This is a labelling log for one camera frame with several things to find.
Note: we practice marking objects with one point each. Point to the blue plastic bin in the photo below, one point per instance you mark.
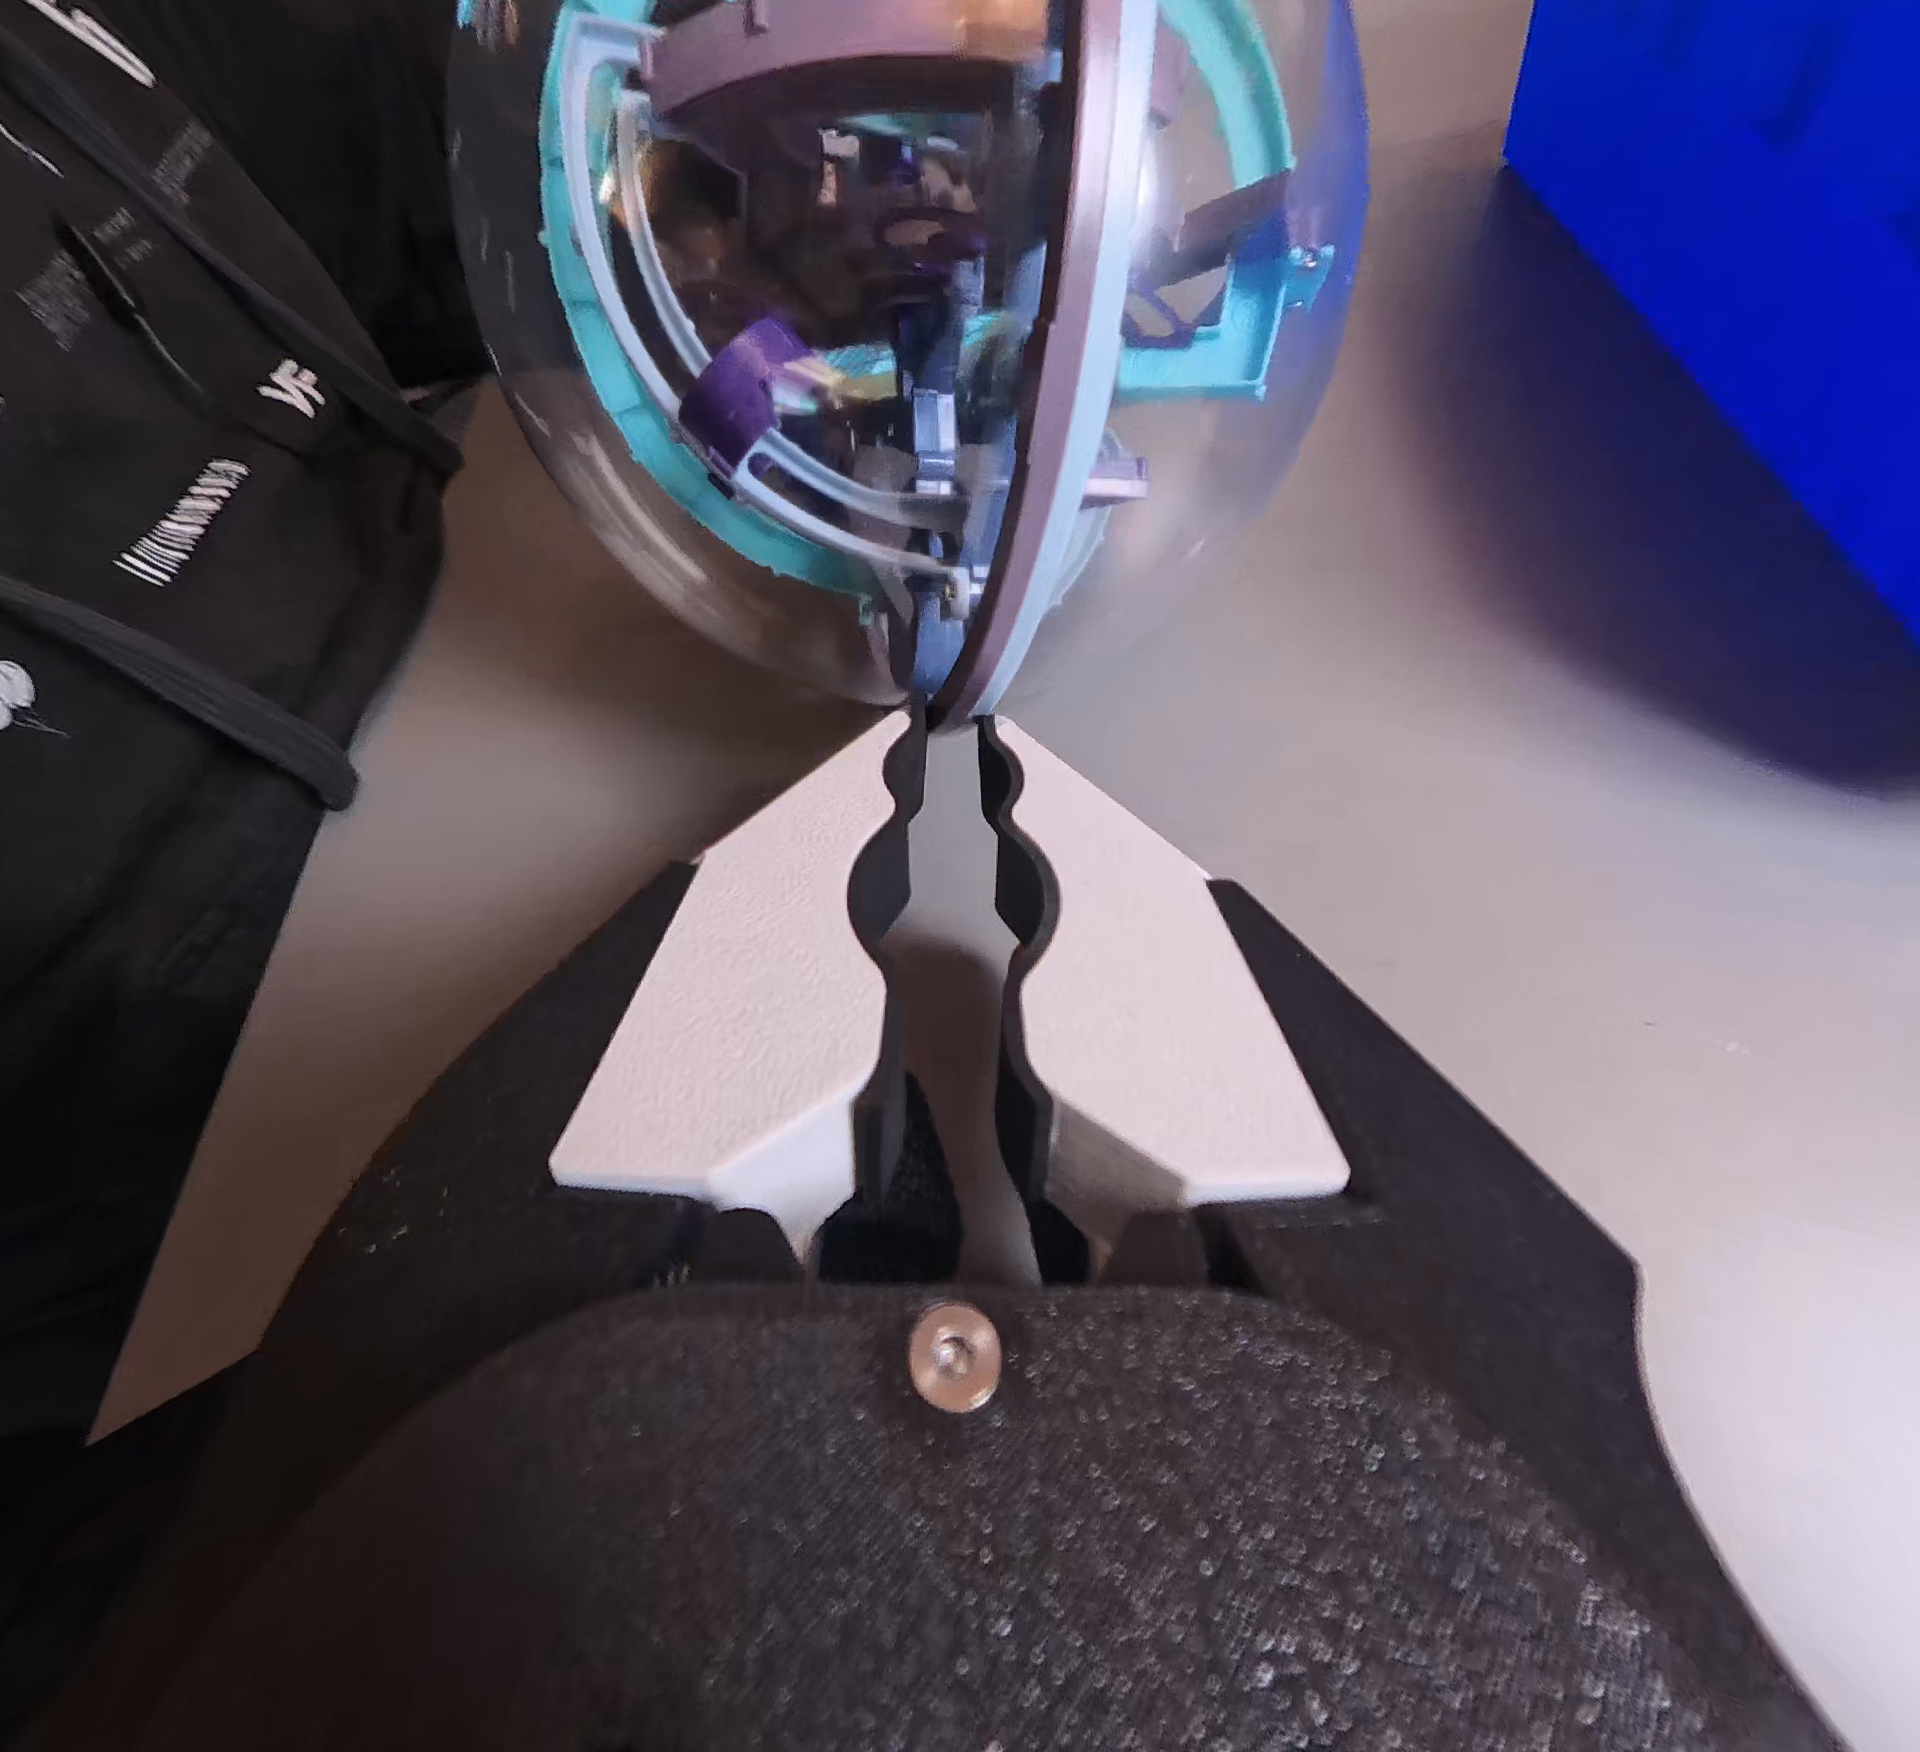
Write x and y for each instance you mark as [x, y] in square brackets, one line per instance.
[1727, 208]

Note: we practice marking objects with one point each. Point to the person's black printed hoodie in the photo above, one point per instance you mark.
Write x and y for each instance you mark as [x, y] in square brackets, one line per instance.
[153, 581]

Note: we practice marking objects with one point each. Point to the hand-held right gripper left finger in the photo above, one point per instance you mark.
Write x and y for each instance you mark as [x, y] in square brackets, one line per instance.
[737, 1030]

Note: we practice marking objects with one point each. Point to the clear plastic maze ball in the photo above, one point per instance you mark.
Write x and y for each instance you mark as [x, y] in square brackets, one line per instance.
[842, 208]

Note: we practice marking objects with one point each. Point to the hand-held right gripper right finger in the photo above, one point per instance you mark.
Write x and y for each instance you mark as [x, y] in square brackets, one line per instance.
[1167, 1030]

